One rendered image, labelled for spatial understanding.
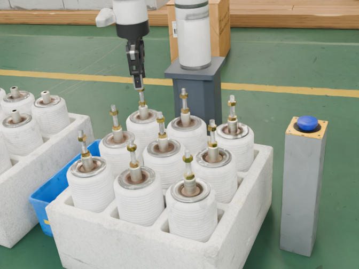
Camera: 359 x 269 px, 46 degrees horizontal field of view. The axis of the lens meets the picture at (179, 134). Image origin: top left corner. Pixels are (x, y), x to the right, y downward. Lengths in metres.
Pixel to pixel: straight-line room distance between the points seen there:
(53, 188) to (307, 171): 0.65
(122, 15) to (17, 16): 2.41
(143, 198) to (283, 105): 0.96
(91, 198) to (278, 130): 0.79
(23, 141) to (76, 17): 1.97
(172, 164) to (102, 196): 0.16
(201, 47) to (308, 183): 0.49
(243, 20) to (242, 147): 1.73
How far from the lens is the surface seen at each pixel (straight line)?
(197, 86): 1.21
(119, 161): 0.98
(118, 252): 0.91
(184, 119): 1.02
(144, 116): 1.07
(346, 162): 1.37
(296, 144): 0.87
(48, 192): 1.17
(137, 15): 0.96
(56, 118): 1.25
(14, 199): 1.14
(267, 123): 1.55
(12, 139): 1.18
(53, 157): 1.21
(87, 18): 3.02
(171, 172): 0.93
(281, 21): 2.60
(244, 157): 0.98
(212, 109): 1.25
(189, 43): 1.19
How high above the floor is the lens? 0.74
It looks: 30 degrees down
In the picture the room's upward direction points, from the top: 5 degrees counter-clockwise
